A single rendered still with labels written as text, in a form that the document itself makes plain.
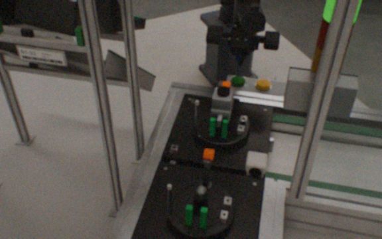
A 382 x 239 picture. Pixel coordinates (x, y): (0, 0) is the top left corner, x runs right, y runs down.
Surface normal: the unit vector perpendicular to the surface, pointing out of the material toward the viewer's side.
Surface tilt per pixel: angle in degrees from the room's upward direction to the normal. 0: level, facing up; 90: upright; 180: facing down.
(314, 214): 90
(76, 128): 0
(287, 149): 0
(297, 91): 90
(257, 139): 0
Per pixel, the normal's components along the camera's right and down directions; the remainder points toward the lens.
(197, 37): 0.00, -0.76
